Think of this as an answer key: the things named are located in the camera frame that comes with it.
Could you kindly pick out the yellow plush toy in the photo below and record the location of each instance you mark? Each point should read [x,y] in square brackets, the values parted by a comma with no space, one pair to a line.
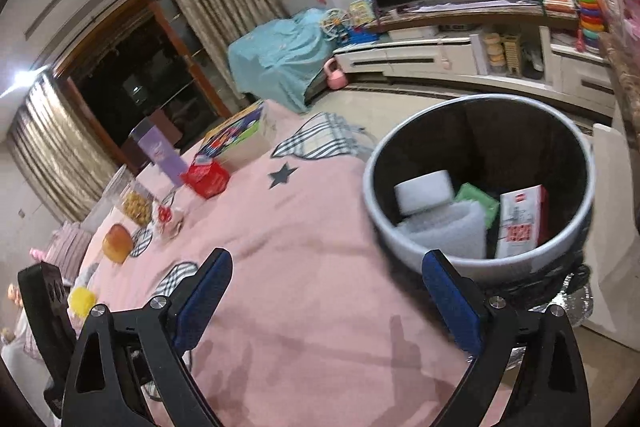
[81,302]

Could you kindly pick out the light blue cover cloth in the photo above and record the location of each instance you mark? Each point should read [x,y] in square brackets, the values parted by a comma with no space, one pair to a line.
[280,57]

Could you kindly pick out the ferris wheel toy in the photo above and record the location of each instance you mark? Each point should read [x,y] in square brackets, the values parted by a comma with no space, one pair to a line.
[336,24]

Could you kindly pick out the beige curtain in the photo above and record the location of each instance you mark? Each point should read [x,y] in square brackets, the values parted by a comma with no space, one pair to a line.
[55,147]
[225,7]

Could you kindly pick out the colourful cartoon box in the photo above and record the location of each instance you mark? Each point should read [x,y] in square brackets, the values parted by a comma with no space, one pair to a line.
[235,137]

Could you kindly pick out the white foam roll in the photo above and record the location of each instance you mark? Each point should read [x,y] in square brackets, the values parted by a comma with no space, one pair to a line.
[425,192]

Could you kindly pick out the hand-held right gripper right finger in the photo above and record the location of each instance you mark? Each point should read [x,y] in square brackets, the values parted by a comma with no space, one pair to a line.
[450,302]

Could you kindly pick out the small red white packet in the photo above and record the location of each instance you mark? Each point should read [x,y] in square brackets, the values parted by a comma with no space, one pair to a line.
[170,219]

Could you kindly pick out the crinkled clear plastic bag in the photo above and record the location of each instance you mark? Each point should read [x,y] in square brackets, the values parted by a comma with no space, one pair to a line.
[575,302]

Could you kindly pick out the striped pink cushion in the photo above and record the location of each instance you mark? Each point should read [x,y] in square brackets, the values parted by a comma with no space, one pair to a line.
[70,244]

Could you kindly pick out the purple box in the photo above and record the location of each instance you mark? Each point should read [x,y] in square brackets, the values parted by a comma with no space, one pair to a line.
[160,152]

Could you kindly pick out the brown bread loaf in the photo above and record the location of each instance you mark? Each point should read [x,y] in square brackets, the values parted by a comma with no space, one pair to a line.
[117,242]

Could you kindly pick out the stacked bamboo steamer toy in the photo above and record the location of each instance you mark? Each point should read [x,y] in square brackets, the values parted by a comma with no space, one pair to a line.
[493,52]

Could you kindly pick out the wooden framed glass door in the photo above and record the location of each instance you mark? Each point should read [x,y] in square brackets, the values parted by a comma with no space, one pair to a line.
[140,72]

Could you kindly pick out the green packet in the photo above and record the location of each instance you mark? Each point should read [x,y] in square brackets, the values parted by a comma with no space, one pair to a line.
[477,202]

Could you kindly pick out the red and white box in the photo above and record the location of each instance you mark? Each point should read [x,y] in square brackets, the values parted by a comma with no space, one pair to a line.
[520,222]

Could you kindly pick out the white tv stand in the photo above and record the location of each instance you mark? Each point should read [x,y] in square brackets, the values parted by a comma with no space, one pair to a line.
[425,57]

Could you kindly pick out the white rimmed trash bin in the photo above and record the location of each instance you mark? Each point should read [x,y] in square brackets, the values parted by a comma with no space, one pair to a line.
[500,132]

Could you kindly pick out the pink kettlebell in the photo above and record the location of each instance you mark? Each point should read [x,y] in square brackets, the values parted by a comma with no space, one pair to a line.
[336,79]

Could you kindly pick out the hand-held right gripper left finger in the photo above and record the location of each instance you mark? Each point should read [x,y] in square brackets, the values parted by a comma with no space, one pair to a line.
[205,302]

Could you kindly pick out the white foam sheet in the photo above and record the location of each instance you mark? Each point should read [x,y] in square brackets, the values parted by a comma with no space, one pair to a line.
[450,232]

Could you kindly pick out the yellow snack bag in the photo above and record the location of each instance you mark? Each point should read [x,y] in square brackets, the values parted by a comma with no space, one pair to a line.
[137,207]

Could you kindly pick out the wooden rack toy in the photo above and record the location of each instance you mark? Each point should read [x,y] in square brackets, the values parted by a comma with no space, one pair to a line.
[511,54]

